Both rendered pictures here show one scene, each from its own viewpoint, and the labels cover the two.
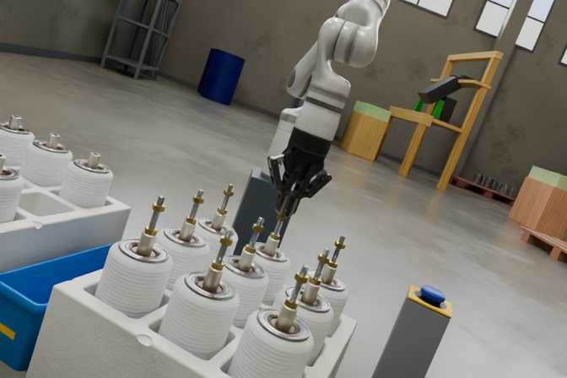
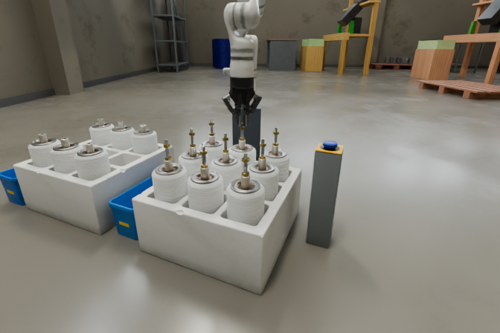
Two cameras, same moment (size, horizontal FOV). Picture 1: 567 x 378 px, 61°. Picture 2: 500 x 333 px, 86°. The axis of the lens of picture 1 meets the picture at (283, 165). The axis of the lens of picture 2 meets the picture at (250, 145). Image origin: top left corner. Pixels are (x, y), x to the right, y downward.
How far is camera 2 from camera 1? 0.15 m
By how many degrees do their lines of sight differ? 13
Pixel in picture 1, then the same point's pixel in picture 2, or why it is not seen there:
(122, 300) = (166, 196)
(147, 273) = (172, 180)
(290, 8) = not seen: outside the picture
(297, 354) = (254, 198)
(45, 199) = (127, 155)
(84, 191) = (143, 146)
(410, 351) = (325, 178)
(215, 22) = (209, 23)
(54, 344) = (143, 225)
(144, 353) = (181, 218)
